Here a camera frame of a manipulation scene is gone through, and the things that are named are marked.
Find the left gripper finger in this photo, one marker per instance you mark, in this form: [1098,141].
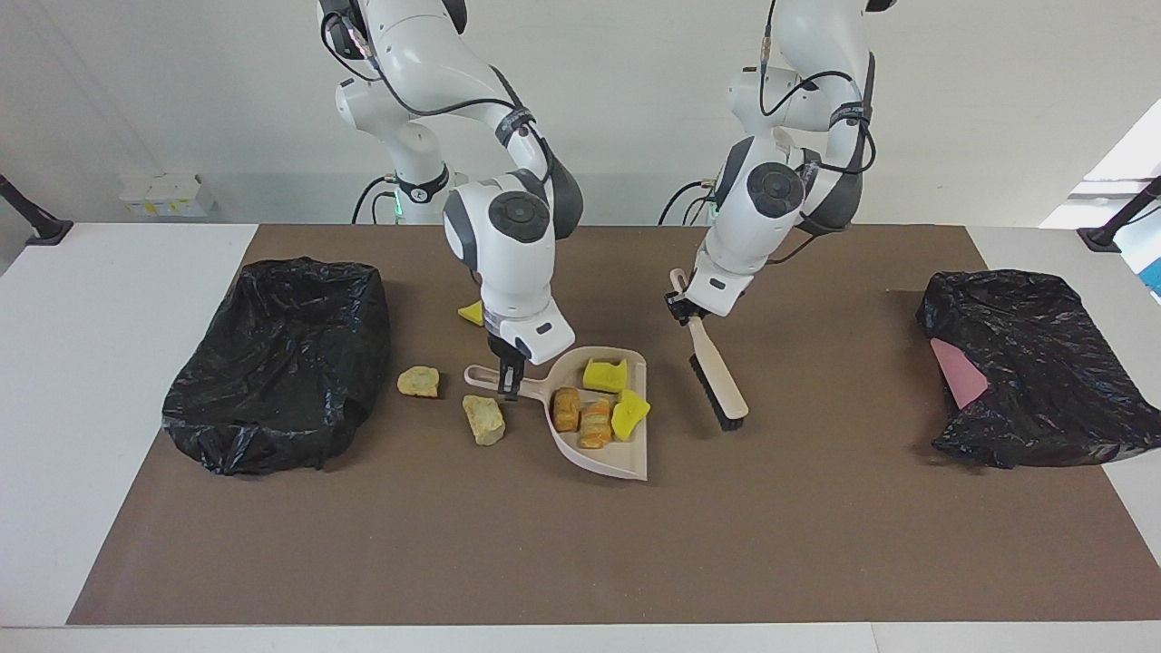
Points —
[674,308]

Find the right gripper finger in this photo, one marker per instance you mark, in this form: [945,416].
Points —
[510,381]

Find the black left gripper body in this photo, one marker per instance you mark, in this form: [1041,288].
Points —
[692,309]

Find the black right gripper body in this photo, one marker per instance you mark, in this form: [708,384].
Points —
[504,354]

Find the beige sponge piece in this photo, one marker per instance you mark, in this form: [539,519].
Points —
[596,426]
[418,382]
[484,420]

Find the yellow sponge piece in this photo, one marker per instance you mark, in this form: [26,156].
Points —
[605,376]
[470,315]
[629,417]

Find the brown cork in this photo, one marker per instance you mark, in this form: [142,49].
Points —
[566,410]

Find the beige hand brush black bristles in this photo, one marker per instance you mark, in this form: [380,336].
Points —
[726,383]

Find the beige plastic dustpan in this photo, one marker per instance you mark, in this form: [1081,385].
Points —
[621,461]

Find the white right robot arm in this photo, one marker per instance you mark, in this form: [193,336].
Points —
[508,263]

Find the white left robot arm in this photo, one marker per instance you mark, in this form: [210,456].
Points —
[753,218]

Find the black plastic trash bag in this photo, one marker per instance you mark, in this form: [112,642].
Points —
[1043,363]
[272,363]

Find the pink bin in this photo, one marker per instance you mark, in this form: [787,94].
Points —
[960,376]

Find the brown table mat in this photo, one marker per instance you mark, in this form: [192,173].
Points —
[544,562]

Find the black clamp stand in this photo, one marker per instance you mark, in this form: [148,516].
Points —
[45,231]
[1102,238]

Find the blue object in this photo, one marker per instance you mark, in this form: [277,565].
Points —
[1155,277]

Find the white wall socket box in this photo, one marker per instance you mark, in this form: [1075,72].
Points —
[172,195]

